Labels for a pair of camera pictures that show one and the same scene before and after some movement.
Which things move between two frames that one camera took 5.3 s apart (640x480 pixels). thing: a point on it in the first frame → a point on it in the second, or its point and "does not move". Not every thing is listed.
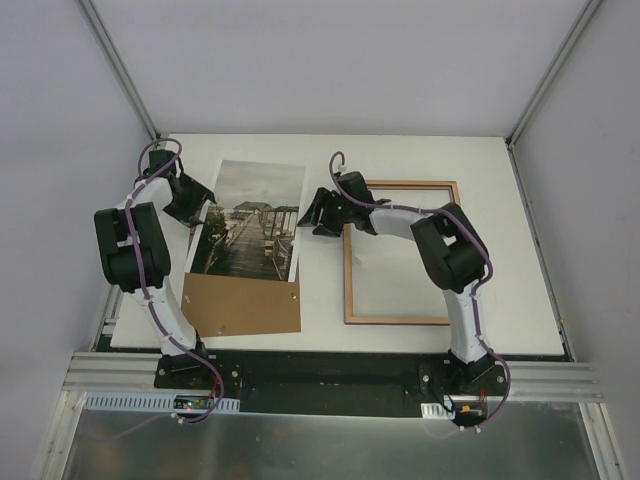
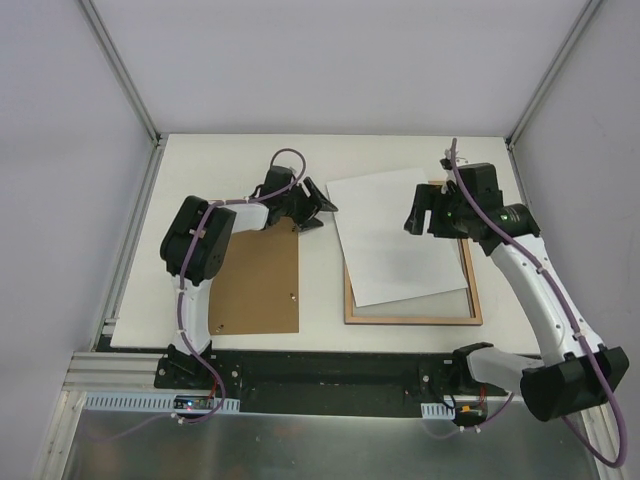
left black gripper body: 192,201 → 308,205
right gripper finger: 313,215 → 422,203
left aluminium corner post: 117,67 does not move
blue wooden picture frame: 390,185 does not move
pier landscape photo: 251,229 → 383,261
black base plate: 331,384 does not move
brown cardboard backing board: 227,305 does not move
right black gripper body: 329,211 → 430,212
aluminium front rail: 570,383 does not move
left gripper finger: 188,199 → 321,202
